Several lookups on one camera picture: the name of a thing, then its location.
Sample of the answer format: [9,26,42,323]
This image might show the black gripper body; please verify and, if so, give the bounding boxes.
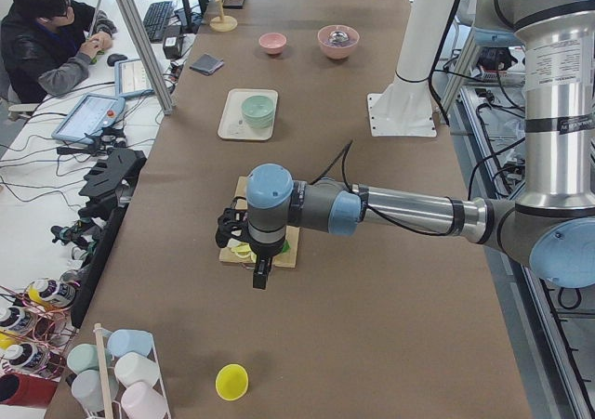
[215,199,250,248]

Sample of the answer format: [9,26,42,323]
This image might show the small pink bowl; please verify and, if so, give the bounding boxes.
[258,33,287,56]

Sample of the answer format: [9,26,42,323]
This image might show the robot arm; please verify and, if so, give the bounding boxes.
[216,0,594,289]

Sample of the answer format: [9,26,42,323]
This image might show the yellow plastic spoon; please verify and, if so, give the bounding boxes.
[231,242,252,255]

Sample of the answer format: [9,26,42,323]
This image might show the large pink ice bowl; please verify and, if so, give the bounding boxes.
[317,24,360,59]

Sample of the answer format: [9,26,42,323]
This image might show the lemon half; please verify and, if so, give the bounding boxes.
[231,244,253,259]

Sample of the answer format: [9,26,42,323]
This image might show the wooden cutting board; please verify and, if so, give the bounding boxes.
[218,177,299,268]

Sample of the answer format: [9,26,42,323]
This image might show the white rabbit serving tray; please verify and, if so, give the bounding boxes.
[218,88,278,141]

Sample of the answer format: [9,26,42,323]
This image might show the yellow plastic cup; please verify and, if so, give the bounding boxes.
[215,363,249,401]

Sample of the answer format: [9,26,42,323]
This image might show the grey folded cloth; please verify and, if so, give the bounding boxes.
[190,54,224,75]

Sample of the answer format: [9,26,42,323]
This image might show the blue teach pendant tablet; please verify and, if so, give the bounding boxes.
[51,93,126,144]

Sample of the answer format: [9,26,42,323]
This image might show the cup rack with pastel cups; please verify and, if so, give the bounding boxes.
[67,323,173,419]

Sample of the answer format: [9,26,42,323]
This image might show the wooden mug tree stand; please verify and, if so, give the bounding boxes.
[204,0,239,33]

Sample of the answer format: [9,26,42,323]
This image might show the black keyboard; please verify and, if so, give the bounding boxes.
[142,1,174,43]

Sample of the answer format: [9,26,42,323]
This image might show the seated person in black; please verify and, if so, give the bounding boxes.
[1,0,116,104]

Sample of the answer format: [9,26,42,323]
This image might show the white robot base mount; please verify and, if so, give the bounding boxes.
[368,0,458,137]

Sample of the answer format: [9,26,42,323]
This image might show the aluminium frame post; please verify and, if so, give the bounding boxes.
[115,0,174,115]

